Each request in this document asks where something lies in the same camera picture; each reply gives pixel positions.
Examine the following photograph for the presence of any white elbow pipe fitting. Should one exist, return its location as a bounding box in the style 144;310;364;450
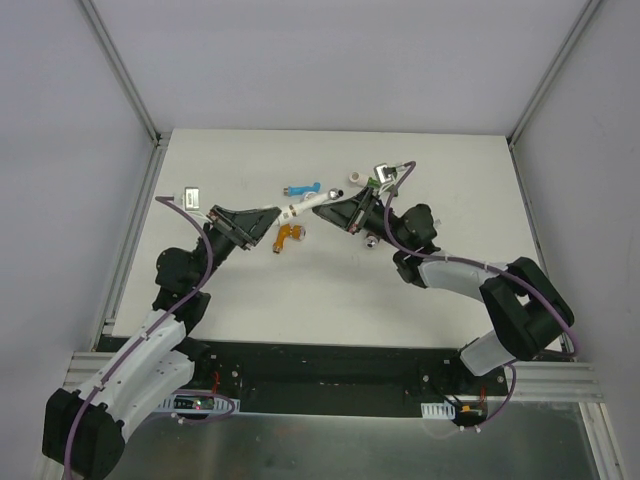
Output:
276;204;298;226

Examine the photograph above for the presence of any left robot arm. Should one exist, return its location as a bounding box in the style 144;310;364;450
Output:
42;206;281;479

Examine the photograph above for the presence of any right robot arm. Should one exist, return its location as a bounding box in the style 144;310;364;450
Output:
312;187;575;395

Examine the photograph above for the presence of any brown faucet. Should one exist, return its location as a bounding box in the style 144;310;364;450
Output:
364;232;380;249

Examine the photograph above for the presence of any green faucet with white fitting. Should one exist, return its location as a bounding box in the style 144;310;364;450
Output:
348;171;381;189

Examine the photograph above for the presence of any orange faucet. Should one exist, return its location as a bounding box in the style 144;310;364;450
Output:
272;224;306;254

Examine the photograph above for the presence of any blue faucet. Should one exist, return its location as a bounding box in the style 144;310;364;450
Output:
283;182;321;197

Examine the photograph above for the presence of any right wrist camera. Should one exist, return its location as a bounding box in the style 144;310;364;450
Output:
373;163;407;186

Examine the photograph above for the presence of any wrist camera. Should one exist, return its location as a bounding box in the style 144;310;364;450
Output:
373;163;407;186
174;186;201;211

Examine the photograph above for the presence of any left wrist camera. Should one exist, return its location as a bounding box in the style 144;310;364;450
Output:
174;186;201;211

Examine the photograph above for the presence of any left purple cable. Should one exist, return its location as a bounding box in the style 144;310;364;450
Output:
62;195;216;480

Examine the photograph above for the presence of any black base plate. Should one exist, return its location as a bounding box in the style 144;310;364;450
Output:
97;337;511;416

